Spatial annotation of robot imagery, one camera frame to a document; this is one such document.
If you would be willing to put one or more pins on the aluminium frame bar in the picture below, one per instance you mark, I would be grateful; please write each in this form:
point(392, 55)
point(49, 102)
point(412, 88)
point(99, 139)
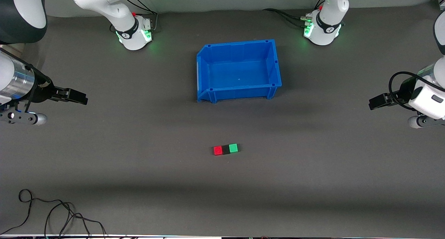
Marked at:
point(438, 2)

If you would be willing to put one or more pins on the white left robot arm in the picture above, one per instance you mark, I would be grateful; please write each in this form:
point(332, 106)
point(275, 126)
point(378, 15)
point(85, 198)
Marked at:
point(326, 23)

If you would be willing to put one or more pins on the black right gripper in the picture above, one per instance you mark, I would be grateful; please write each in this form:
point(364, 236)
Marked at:
point(44, 92)

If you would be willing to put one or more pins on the small red cube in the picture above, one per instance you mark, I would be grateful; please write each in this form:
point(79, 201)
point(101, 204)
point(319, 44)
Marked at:
point(218, 150)

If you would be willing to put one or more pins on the dark grey table mat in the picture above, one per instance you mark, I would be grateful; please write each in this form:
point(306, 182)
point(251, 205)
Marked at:
point(104, 162)

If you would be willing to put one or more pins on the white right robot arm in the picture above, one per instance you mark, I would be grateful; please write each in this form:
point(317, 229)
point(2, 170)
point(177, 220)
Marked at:
point(121, 13)

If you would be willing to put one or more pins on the small green cube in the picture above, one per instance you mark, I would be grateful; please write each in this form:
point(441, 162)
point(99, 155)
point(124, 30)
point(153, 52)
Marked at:
point(233, 148)

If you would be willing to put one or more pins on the blue plastic storage bin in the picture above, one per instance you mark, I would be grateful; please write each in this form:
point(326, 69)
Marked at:
point(240, 70)

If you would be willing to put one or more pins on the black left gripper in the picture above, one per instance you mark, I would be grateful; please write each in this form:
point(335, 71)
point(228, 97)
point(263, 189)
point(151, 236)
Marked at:
point(400, 93)

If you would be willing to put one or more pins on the small black cube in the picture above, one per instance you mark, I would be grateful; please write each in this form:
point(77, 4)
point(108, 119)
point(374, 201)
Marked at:
point(226, 149)

